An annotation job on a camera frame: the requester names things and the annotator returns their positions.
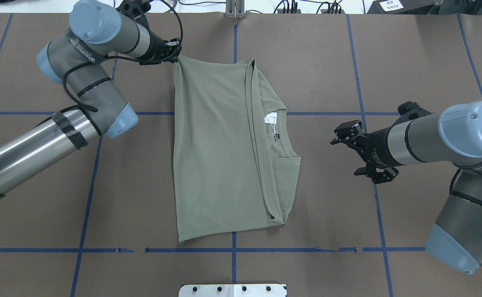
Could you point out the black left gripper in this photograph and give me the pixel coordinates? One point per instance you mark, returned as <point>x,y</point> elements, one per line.
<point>156,44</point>

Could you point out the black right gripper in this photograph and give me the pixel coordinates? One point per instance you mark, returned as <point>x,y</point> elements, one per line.
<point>376,148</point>

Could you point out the olive green long-sleeve shirt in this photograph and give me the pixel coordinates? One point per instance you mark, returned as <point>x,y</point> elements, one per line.
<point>230,173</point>

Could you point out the right robot arm grey silver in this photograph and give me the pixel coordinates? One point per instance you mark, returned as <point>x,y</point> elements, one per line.
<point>420,137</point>

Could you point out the left robot arm grey silver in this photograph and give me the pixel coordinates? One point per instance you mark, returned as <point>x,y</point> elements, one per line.
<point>96,33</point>

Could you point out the white garment hang tag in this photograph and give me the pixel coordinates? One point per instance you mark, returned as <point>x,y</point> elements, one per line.
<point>271,119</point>

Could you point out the black box with white label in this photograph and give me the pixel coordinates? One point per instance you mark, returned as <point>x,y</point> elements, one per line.
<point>409,7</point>

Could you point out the grey aluminium camera post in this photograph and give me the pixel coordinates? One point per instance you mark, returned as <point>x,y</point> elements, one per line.
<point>235,9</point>

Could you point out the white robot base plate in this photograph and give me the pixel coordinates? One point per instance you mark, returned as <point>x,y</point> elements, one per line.
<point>234,290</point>

